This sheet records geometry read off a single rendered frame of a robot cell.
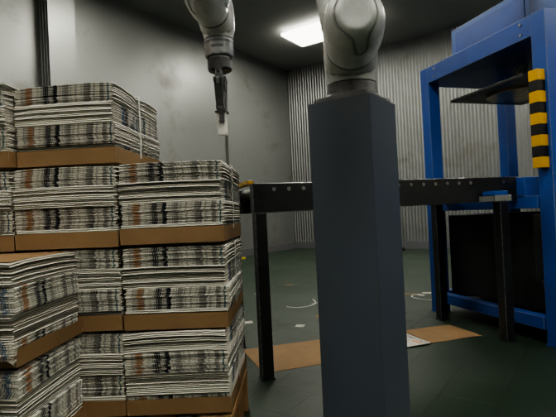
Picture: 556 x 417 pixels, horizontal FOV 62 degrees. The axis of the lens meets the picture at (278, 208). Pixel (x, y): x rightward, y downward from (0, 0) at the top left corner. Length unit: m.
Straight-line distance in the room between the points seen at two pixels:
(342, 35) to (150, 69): 5.44
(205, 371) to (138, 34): 5.62
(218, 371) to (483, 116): 6.68
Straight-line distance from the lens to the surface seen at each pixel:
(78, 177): 1.39
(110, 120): 1.38
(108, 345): 1.40
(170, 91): 6.69
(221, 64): 1.49
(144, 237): 1.31
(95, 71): 6.01
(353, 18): 1.23
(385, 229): 1.39
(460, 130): 7.64
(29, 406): 1.23
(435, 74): 3.14
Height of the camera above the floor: 0.68
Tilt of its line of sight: 1 degrees up
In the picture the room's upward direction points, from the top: 3 degrees counter-clockwise
